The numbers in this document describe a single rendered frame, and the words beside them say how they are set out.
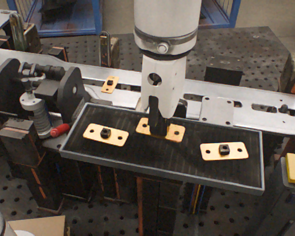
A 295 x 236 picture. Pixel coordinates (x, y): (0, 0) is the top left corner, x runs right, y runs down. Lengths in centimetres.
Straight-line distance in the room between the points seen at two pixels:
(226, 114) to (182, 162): 22
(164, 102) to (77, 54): 130
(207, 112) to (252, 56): 105
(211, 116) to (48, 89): 39
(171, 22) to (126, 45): 137
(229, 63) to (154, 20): 69
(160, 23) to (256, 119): 58
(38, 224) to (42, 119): 31
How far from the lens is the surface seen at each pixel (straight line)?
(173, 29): 37
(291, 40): 353
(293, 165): 60
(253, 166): 56
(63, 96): 68
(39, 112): 80
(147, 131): 53
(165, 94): 41
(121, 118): 61
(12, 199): 112
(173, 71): 39
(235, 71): 101
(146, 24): 37
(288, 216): 68
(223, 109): 72
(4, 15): 150
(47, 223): 93
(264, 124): 88
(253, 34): 195
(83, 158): 55
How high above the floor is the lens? 159
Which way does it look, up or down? 46 degrees down
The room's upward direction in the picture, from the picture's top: straight up
